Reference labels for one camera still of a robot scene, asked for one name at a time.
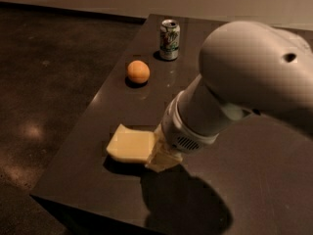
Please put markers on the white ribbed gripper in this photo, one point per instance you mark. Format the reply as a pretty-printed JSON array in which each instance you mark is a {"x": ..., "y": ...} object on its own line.
[{"x": 180, "y": 131}]

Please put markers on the yellow wavy sponge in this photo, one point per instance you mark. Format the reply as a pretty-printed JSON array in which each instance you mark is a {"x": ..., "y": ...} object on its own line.
[{"x": 131, "y": 146}]

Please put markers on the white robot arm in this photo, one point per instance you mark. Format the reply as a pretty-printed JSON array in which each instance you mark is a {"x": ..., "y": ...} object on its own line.
[{"x": 245, "y": 68}]

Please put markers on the orange fruit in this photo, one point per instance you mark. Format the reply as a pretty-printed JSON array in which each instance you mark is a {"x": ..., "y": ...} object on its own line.
[{"x": 138, "y": 72}]

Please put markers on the green white soda can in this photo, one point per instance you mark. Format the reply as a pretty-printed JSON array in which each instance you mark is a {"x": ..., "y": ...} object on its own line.
[{"x": 169, "y": 39}]

